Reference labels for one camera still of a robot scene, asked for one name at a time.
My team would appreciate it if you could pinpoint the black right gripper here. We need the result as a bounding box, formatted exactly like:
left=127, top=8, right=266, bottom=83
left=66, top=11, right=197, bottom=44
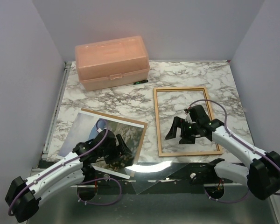
left=166, top=116, right=200, bottom=145

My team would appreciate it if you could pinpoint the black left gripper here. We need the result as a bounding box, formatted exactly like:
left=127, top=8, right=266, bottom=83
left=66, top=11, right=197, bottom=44
left=99, top=134, right=131, bottom=164

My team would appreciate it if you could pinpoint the brown wooden picture frame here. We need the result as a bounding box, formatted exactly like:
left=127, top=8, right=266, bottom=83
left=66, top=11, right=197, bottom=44
left=153, top=86, right=224, bottom=157

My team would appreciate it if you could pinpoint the flower field photo print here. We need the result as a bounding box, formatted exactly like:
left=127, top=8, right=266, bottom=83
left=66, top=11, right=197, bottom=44
left=57, top=109, right=147, bottom=179

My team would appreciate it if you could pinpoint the brown frame backing board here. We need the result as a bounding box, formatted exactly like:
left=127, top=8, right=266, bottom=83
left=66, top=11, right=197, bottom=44
left=77, top=109, right=147, bottom=173

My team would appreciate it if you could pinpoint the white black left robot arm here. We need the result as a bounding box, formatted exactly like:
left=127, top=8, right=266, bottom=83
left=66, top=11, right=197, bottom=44
left=5, top=129, right=132, bottom=223

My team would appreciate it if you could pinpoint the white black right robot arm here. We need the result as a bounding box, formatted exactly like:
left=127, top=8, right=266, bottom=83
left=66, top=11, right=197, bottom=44
left=165, top=117, right=280, bottom=200

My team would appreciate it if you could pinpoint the black green marker pen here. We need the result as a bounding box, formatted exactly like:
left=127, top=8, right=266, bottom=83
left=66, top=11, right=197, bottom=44
left=133, top=79, right=148, bottom=85

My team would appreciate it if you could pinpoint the pink plastic storage box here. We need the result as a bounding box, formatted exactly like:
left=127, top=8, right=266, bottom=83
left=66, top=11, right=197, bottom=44
left=75, top=36, right=150, bottom=91

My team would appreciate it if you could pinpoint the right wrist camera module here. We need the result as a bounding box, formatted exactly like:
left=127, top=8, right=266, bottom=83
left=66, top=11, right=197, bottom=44
left=185, top=105, right=210, bottom=125

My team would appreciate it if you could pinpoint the black robot mounting base rail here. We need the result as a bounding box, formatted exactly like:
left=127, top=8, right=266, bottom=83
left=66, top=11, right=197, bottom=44
left=38, top=161, right=250, bottom=196

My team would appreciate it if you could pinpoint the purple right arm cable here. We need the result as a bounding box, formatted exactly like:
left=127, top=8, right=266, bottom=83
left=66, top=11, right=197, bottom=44
left=189, top=99, right=280, bottom=203

